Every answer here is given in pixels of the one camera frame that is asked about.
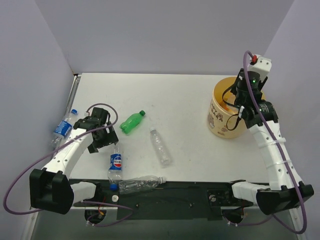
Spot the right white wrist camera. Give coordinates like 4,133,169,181
248,54,272,81

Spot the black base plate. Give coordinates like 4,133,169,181
73,180,253,224

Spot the yellow plastic bin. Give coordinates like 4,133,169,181
206,76,267,139

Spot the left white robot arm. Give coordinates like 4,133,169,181
29,106,119,215

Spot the Pepsi bottle blue cap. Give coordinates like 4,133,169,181
107,142,124,191

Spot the aluminium frame rail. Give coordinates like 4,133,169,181
64,73,82,114

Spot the large clear plastic bottle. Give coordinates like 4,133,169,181
118,175,167,195

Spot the blue label bottle at wall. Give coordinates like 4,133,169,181
51,109,78,149

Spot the green plastic bottle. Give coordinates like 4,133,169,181
119,110,146,135

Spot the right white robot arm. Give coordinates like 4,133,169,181
223,69,314,215

